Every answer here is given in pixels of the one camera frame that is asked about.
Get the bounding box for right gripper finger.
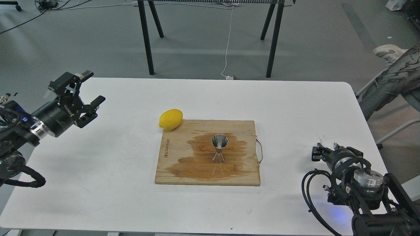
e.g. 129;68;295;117
335;143;364;157
311;143;333;163

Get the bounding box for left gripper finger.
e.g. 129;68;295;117
49;70;94;106
75;95;106;128

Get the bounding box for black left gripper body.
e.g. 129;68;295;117
32;99;86;137

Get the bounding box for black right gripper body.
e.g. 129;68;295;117
326;149;371;179

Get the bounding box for steel double jigger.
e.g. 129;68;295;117
211;133;228;164

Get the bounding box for clear plastic measuring cup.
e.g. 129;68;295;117
320;135;338;150

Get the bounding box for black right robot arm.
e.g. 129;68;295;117
301;143;420;236

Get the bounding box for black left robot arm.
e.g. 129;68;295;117
0;70;105;188

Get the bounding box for yellow lemon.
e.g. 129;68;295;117
158;109;183;130

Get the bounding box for person in tan shirt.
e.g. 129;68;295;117
359;43;420;120

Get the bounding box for wooden cutting board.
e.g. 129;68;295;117
155;120;261;186

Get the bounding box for white sneaker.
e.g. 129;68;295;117
372;44;407;66

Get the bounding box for black table legs left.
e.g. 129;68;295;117
136;0;164;75

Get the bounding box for black table legs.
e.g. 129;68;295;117
260;0;284;78
136;0;164;75

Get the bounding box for black table legs right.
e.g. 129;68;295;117
260;0;284;78

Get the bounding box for black floor cables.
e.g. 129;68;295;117
0;0;92;34

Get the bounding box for white hanging cable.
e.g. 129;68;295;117
220;7;234;79

